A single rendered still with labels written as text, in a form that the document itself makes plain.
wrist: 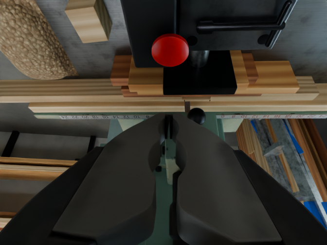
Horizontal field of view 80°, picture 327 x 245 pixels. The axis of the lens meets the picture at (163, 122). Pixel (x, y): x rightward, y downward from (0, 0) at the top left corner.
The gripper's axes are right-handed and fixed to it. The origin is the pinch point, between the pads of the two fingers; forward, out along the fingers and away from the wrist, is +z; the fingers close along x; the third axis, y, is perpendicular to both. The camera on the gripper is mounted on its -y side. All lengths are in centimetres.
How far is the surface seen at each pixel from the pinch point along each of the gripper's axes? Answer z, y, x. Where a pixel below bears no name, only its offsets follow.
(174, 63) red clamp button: 6.1, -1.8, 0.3
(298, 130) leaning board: 112, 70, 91
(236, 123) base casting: 51, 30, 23
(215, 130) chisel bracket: 11.2, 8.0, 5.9
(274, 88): 17.8, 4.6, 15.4
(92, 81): 23.7, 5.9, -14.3
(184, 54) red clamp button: 5.7, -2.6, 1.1
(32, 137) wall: 198, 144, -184
